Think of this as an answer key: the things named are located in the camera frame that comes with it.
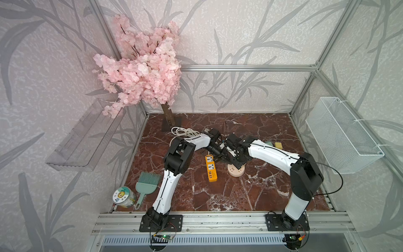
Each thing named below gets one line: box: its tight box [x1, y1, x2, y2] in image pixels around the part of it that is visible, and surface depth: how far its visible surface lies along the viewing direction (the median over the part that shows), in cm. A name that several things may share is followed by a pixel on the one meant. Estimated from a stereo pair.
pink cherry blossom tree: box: [92, 13, 182, 126], surface depth 73 cm
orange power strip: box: [204, 154, 218, 183], surface depth 91 cm
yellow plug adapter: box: [274, 141, 283, 150], surface depth 104 cm
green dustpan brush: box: [135, 171, 162, 210], surface depth 88 cm
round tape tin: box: [112, 186, 136, 209], surface depth 77 cm
